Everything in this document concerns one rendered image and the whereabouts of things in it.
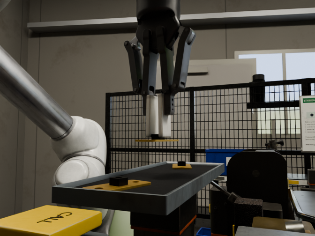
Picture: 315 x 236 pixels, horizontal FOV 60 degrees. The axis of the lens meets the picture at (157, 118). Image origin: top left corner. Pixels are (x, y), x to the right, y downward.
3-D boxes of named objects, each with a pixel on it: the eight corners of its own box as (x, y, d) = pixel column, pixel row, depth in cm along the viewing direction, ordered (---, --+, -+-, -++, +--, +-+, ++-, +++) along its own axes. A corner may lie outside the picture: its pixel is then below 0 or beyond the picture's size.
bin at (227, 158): (266, 176, 137) (266, 150, 137) (205, 174, 145) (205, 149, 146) (264, 172, 152) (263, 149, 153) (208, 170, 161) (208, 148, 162)
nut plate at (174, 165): (191, 169, 53) (191, 163, 53) (172, 169, 53) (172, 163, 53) (189, 165, 61) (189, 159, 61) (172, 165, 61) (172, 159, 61)
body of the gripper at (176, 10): (124, -5, 46) (124, 48, 45) (169, -21, 41) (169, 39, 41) (149, 12, 52) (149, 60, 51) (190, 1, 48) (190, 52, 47)
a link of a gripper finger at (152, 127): (150, 94, 45) (146, 94, 45) (149, 137, 44) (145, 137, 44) (159, 97, 47) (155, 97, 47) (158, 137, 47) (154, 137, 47)
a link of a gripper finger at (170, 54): (166, 34, 48) (173, 32, 47) (171, 97, 46) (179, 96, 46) (154, 26, 44) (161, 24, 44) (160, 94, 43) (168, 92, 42)
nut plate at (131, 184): (101, 194, 29) (101, 183, 29) (79, 190, 31) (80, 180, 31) (153, 184, 35) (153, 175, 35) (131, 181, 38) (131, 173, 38)
